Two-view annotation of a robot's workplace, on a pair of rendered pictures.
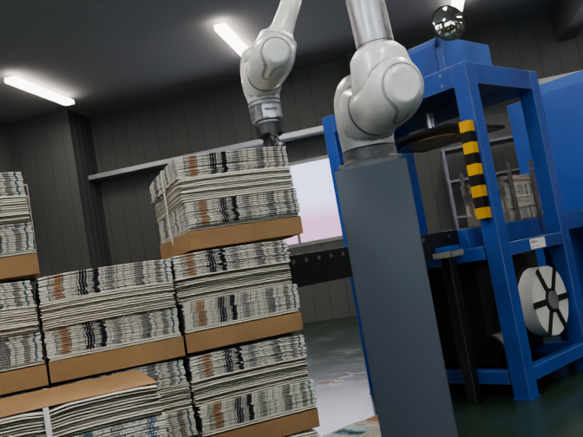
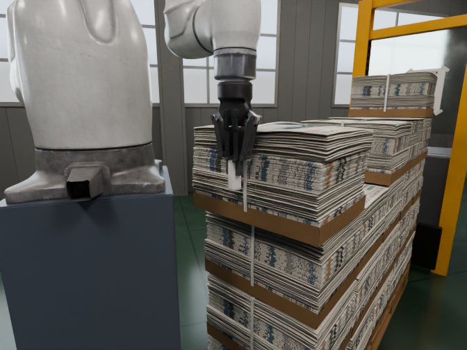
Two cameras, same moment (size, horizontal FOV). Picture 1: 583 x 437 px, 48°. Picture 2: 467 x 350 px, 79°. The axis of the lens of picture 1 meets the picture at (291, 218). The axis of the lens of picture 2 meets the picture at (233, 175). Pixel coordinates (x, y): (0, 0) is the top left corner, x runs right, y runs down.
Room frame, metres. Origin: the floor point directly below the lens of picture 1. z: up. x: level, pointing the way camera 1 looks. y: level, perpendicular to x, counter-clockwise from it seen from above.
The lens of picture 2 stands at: (2.35, -0.26, 1.10)
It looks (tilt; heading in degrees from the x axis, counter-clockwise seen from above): 13 degrees down; 153
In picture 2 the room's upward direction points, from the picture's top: straight up
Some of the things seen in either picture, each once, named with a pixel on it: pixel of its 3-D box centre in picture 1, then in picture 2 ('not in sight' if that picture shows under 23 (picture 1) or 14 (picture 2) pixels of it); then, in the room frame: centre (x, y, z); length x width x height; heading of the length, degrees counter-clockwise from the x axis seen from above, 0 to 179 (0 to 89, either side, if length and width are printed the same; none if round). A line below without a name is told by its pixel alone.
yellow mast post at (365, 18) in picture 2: not in sight; (354, 133); (0.79, 1.57, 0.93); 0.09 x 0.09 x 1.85; 22
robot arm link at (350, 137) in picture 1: (363, 112); (87, 64); (1.88, -0.26, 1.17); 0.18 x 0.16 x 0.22; 13
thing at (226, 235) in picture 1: (238, 235); (247, 193); (1.63, 0.14, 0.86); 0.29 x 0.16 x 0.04; 112
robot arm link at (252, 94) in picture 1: (260, 74); (231, 12); (1.77, 0.02, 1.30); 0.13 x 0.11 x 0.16; 13
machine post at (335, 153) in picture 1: (355, 252); not in sight; (3.64, -0.32, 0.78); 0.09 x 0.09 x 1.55; 42
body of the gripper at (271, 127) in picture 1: (270, 139); (235, 103); (1.79, 0.02, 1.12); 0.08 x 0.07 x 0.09; 22
